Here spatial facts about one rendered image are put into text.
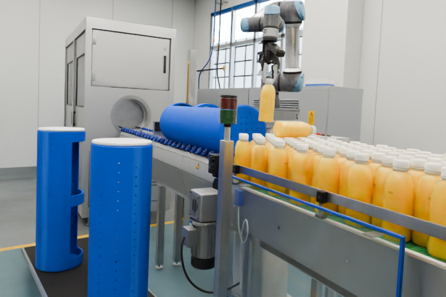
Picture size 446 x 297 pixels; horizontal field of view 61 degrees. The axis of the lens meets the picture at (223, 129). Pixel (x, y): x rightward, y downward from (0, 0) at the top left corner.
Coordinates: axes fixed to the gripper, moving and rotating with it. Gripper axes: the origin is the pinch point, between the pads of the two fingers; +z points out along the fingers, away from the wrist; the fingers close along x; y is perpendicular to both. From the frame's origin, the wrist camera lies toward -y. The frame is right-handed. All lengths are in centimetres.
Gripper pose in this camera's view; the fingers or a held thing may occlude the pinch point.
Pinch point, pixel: (269, 80)
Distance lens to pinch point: 181.0
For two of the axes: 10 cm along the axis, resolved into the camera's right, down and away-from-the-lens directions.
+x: -9.0, -0.6, -4.3
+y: -4.2, -0.5, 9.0
